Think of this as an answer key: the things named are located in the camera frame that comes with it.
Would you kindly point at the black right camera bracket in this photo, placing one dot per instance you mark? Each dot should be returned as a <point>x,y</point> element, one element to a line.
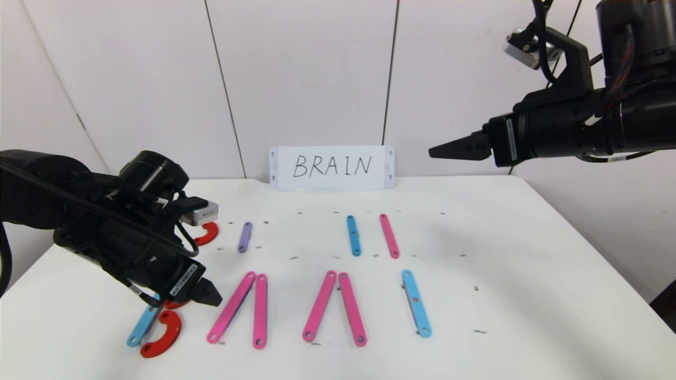
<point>575,63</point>

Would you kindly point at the long pink bar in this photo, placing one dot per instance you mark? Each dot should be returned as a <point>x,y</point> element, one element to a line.
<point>352,309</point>
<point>319,306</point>
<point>231,307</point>
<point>260,311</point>

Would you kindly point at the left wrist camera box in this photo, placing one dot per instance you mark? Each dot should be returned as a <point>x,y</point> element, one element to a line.
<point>203,214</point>

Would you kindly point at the short pink bar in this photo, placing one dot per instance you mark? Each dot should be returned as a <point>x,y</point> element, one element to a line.
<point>389,236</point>

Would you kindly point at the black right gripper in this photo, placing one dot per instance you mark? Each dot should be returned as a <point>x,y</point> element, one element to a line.
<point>507,140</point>

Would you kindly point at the short purple bar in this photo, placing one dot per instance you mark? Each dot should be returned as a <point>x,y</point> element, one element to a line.
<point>245,237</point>

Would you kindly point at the white BRAIN sign card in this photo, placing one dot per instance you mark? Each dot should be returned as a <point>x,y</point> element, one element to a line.
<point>332,168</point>

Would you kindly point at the large red curved piece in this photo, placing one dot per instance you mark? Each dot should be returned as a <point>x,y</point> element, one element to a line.
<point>174,304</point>
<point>171,334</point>

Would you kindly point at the long light blue bar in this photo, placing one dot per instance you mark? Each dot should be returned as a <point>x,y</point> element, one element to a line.
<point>415,303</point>
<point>141,327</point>

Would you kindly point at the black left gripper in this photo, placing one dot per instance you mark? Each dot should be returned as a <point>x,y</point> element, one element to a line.
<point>184,281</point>

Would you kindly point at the small red curved piece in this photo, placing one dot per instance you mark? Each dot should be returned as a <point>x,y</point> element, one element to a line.
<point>210,234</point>

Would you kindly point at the short dark blue bar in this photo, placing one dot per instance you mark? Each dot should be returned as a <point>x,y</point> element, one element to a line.
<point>353,236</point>

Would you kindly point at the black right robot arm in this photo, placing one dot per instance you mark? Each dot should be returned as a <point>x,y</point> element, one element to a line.
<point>644,116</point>

